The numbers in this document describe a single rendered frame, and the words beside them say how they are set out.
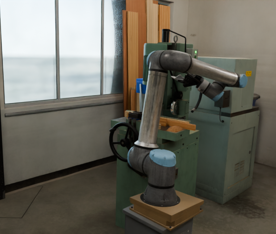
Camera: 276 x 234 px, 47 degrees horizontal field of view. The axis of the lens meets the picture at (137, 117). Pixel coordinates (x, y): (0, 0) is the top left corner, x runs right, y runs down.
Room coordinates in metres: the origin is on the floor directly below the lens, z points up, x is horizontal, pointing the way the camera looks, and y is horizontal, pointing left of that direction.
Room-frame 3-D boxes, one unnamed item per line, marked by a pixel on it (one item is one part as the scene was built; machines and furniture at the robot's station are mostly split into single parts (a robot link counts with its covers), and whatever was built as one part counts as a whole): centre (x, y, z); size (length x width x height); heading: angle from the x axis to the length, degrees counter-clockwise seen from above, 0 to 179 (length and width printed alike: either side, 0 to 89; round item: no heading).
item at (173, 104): (2.47, -0.29, 1.02); 0.12 x 0.03 x 0.12; 144
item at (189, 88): (2.52, -0.37, 1.23); 0.09 x 0.08 x 0.15; 144
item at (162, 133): (2.35, -0.06, 0.87); 0.61 x 0.30 x 0.06; 54
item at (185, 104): (2.49, -0.35, 1.02); 0.09 x 0.07 x 0.12; 54
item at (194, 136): (2.54, -0.19, 0.76); 0.57 x 0.45 x 0.09; 144
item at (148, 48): (2.44, -0.12, 1.35); 0.18 x 0.18 x 0.31
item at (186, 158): (2.54, -0.19, 0.36); 0.58 x 0.45 x 0.71; 144
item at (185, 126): (2.40, -0.16, 0.92); 0.62 x 0.02 x 0.04; 54
